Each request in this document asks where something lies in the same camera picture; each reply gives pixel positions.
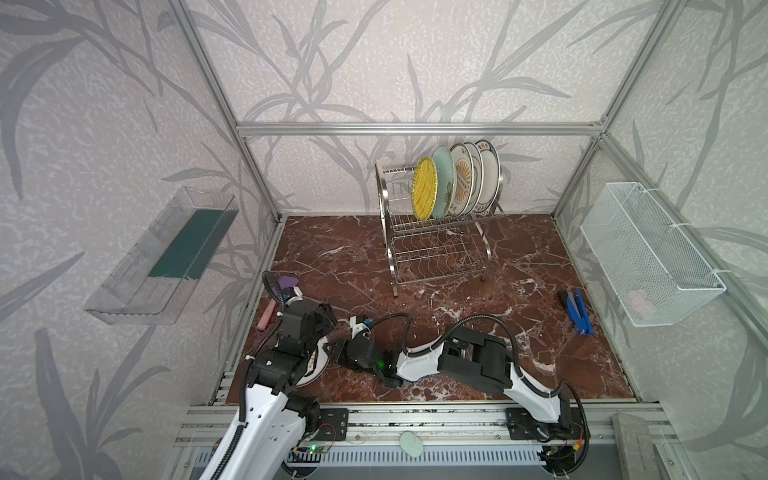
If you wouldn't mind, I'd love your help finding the orange sunburst plate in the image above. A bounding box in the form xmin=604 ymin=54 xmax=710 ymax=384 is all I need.
xmin=297 ymin=336 xmax=330 ymax=388
xmin=448 ymin=143 xmax=476 ymax=216

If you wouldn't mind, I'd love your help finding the yellow ribbed plate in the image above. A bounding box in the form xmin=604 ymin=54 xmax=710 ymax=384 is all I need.
xmin=411 ymin=157 xmax=438 ymax=221

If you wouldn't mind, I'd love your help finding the light green flower plate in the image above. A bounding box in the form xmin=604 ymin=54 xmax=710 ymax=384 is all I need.
xmin=431 ymin=146 xmax=456 ymax=219

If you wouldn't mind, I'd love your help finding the white plate green text rim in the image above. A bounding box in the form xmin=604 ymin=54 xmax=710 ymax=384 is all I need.
xmin=474 ymin=140 xmax=502 ymax=214

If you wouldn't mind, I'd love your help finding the white plate black quatrefoil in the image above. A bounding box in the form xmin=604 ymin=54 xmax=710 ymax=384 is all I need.
xmin=464 ymin=142 xmax=484 ymax=214

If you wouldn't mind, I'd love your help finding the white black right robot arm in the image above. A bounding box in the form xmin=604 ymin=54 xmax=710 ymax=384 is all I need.
xmin=323 ymin=312 xmax=589 ymax=449

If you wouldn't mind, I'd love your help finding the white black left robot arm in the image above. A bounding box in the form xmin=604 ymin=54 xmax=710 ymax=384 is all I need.
xmin=201 ymin=271 xmax=337 ymax=479

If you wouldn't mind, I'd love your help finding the stainless steel dish rack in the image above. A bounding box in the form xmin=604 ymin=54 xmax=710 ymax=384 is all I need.
xmin=376 ymin=165 xmax=504 ymax=295

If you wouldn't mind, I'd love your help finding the purple pink spatula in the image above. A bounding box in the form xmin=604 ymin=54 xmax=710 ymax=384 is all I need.
xmin=256 ymin=276 xmax=299 ymax=331

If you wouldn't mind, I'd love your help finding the pale green oval puck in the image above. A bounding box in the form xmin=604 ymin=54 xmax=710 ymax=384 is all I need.
xmin=399 ymin=431 xmax=424 ymax=458

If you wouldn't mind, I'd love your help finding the blue clip tool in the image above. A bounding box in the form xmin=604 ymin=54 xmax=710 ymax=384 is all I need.
xmin=558 ymin=289 xmax=594 ymax=336

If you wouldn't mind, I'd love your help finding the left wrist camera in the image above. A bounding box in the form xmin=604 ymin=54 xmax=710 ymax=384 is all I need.
xmin=281 ymin=286 xmax=303 ymax=306

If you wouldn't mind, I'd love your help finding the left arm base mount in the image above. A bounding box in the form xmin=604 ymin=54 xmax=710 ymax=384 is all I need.
xmin=304 ymin=407 xmax=350 ymax=442

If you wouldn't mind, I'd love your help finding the clear plastic wall shelf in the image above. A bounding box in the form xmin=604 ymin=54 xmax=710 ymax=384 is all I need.
xmin=84 ymin=187 xmax=239 ymax=326

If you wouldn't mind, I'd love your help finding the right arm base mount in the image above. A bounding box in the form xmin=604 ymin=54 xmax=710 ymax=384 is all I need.
xmin=505 ymin=406 xmax=586 ymax=443

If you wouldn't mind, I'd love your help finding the white wire mesh basket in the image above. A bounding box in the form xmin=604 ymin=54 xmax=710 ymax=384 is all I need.
xmin=581 ymin=182 xmax=727 ymax=328

